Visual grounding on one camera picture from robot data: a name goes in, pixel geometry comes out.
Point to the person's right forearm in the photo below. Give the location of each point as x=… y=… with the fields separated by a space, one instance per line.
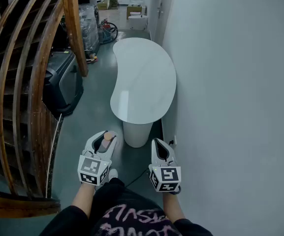
x=172 y=208

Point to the black grey machine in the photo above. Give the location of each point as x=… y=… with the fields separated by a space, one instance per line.
x=63 y=85

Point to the cardboard box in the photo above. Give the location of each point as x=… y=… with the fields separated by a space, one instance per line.
x=133 y=11
x=103 y=5

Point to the light wooden stair beam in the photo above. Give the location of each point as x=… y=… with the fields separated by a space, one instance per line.
x=75 y=33

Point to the white kidney-shaped table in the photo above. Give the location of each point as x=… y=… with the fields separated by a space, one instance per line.
x=144 y=77

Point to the white toilet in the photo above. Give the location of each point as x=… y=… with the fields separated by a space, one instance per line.
x=138 y=22

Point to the black printed sweatshirt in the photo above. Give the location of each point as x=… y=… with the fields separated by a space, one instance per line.
x=132 y=220

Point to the red fire extinguisher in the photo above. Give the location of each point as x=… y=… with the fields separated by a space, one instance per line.
x=105 y=23

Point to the plastic-wrapped pallet stack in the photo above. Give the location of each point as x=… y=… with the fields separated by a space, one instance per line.
x=88 y=28

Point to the person's left forearm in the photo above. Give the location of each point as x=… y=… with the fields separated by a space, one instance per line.
x=82 y=198

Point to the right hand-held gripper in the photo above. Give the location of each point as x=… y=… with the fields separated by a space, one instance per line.
x=167 y=177

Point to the person's white shoe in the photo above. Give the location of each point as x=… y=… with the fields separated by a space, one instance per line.
x=113 y=174

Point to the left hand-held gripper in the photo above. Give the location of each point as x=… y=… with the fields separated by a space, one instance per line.
x=90 y=167

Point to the small pink round object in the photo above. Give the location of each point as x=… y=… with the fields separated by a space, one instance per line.
x=108 y=135

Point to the small floor clutter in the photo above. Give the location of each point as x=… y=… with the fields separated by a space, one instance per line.
x=92 y=58

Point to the person's black trouser leg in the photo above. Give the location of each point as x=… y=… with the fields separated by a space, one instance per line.
x=109 y=185

